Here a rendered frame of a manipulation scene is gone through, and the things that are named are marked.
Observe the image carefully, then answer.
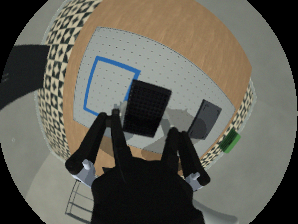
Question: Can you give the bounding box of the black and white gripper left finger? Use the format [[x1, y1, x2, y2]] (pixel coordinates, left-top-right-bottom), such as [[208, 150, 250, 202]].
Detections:
[[65, 101, 144, 193]]

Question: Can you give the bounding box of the blue tape outline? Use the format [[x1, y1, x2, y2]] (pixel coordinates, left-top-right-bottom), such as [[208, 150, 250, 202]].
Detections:
[[83, 56, 141, 116]]

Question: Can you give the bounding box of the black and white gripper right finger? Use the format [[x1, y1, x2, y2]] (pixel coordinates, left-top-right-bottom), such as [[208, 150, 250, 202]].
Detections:
[[159, 111, 211, 193]]

